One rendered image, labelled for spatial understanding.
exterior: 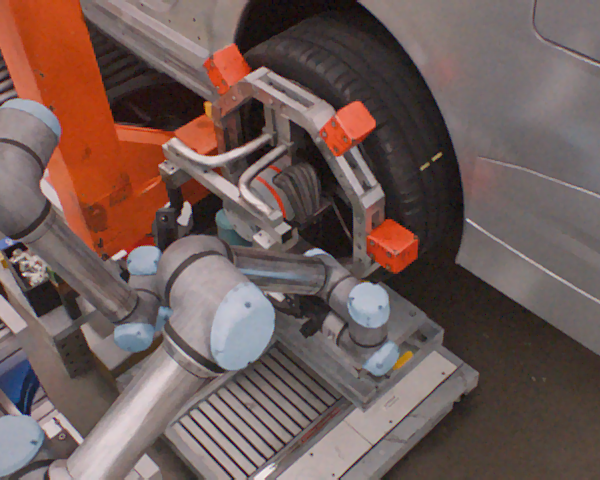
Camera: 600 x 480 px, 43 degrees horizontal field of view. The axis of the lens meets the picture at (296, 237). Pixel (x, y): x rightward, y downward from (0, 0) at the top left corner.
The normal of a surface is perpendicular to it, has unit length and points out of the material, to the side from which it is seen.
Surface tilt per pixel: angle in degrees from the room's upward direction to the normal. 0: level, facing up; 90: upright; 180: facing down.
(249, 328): 86
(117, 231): 90
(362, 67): 18
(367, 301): 1
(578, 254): 90
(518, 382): 0
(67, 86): 90
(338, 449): 0
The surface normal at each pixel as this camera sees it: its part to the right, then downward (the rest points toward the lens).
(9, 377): -0.06, -0.69
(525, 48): -0.73, 0.52
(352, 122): 0.34, -0.29
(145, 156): 0.68, 0.50
